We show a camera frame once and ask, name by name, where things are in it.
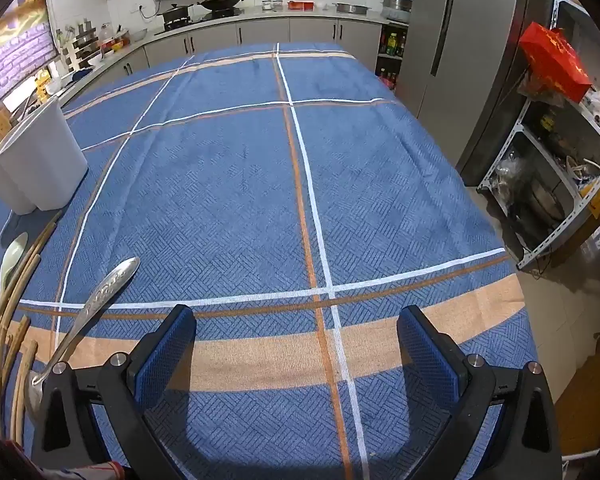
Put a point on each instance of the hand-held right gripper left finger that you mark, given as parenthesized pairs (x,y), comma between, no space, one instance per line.
(162,355)

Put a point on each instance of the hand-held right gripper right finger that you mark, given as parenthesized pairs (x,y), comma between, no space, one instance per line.
(430,360)

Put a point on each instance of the white plastic utensil holder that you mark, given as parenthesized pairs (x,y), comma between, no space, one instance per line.
(45,160)

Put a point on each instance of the metal spoon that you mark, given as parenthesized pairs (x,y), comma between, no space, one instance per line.
(105,290)

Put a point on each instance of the person's patterned clothing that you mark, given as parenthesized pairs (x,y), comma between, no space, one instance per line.
(80,471)

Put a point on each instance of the metal shelf rack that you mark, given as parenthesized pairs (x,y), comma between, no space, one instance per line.
(545,240)

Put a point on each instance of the pale green spoon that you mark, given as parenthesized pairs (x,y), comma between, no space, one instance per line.
(14,255)

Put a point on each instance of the blue plaid tablecloth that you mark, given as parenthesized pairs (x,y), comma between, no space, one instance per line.
(230,185)

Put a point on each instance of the yellow oil bottle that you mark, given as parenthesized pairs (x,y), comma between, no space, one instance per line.
(43,85)

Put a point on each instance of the grey refrigerator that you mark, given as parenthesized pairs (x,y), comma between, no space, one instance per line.
(460,60)

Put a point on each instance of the row of sauce bottles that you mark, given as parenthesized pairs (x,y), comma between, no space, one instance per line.
(392,45)

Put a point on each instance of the white dish rack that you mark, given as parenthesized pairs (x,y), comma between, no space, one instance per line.
(77,47)

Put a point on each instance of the red bag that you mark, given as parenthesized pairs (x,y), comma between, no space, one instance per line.
(555,60)

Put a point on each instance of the grey base cabinets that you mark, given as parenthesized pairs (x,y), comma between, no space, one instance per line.
(265,32)

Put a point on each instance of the gas stove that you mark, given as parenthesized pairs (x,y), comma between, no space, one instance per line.
(200,17)

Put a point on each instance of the black cooking pot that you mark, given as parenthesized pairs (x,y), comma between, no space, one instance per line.
(176,12)

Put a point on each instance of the black wok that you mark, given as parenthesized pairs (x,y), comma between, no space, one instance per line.
(222,1)

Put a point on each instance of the metal steamer pot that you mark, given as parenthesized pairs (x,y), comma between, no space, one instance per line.
(397,2)

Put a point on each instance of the metal basin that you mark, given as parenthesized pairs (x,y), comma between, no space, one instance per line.
(352,8)

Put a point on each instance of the red food containers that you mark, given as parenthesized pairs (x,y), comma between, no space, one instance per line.
(300,5)

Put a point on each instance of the scenic wall poster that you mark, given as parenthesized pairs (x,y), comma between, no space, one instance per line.
(15,55)

